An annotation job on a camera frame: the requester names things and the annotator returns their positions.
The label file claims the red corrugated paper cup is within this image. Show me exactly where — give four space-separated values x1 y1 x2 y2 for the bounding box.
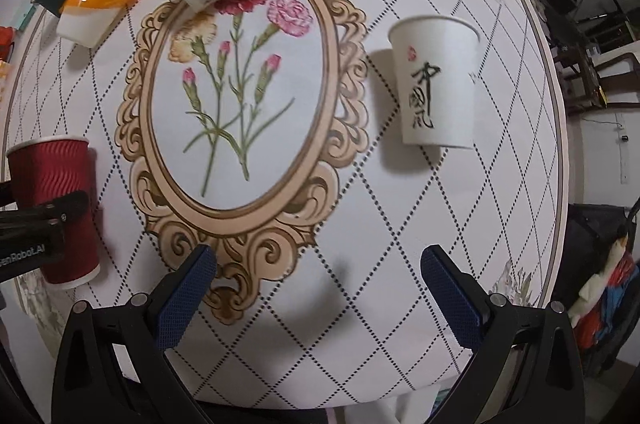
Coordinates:
6 136 100 290

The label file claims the white paper cup calligraphy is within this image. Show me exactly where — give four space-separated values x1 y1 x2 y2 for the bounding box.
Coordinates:
388 15 480 149

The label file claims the white goose plush toy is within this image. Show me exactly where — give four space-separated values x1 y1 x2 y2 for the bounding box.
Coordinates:
567 237 628 328

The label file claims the red plastic bag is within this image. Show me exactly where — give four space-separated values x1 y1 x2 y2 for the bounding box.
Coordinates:
0 26 15 62

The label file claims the teal card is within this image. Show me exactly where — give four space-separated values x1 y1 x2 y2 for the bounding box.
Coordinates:
13 2 37 32

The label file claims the floral diamond pattern tablecloth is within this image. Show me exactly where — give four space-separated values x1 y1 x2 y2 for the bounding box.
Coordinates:
1 0 567 409

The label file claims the dark wooden chair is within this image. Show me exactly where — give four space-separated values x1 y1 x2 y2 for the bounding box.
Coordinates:
553 0 639 117

